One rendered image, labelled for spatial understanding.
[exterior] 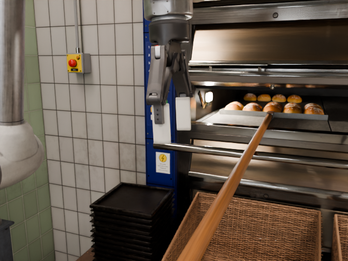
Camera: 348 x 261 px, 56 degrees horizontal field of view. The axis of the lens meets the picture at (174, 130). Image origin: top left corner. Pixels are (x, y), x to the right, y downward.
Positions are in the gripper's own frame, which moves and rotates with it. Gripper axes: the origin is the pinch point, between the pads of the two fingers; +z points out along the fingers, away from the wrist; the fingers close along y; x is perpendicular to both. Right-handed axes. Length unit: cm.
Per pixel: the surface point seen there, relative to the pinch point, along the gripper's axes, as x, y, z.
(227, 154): 2, -50, 17
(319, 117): 38, -118, 14
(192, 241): 6.9, 14.3, 14.7
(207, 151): -4, -51, 17
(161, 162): -36, -88, 32
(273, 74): 17, -72, -9
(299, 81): 26, -71, -6
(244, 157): 10.1, -31.8, 13.3
